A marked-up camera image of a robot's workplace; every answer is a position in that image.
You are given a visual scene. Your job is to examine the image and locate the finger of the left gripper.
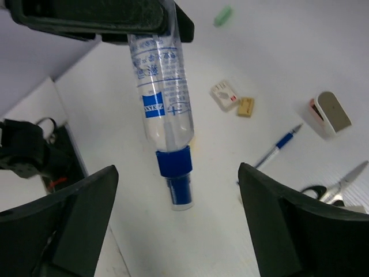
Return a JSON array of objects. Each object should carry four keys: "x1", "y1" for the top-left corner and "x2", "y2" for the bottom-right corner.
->
[{"x1": 5, "y1": 1, "x2": 194, "y2": 43}]

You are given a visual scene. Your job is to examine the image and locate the white tape dispenser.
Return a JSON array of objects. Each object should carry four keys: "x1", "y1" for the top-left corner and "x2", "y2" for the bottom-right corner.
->
[{"x1": 295, "y1": 91, "x2": 352, "y2": 141}]

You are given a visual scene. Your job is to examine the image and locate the black handled scissors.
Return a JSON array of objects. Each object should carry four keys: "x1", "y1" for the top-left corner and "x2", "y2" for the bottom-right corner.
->
[{"x1": 300, "y1": 160, "x2": 368, "y2": 207}]

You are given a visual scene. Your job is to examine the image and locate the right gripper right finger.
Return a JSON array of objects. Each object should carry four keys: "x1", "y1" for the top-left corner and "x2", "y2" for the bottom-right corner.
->
[{"x1": 238, "y1": 163, "x2": 368, "y2": 276}]

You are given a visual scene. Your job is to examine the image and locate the green eraser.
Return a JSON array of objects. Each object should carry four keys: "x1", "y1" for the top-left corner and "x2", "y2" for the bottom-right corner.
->
[{"x1": 213, "y1": 6, "x2": 232, "y2": 27}]

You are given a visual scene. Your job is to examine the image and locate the blue pen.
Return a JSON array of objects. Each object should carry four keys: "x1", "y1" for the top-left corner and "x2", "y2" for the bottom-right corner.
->
[{"x1": 253, "y1": 123, "x2": 303, "y2": 170}]

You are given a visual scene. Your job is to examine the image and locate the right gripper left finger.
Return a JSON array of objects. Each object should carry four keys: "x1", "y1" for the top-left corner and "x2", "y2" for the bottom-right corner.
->
[{"x1": 1, "y1": 165, "x2": 118, "y2": 276}]

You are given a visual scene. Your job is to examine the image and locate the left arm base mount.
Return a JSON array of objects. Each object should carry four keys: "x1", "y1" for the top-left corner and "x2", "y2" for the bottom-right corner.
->
[{"x1": 1, "y1": 117, "x2": 87, "y2": 193}]

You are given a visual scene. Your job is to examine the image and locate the white red eraser box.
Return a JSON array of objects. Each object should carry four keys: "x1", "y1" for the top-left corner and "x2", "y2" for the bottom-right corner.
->
[{"x1": 210, "y1": 80, "x2": 239, "y2": 112}]

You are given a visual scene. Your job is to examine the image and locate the clear blue spray bottle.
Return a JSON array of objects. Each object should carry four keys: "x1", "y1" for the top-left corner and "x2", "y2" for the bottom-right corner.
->
[{"x1": 126, "y1": 5, "x2": 195, "y2": 212}]

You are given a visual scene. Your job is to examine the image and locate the tan eraser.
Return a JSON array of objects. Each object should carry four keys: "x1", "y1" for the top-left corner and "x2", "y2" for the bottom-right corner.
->
[{"x1": 237, "y1": 98, "x2": 255, "y2": 118}]

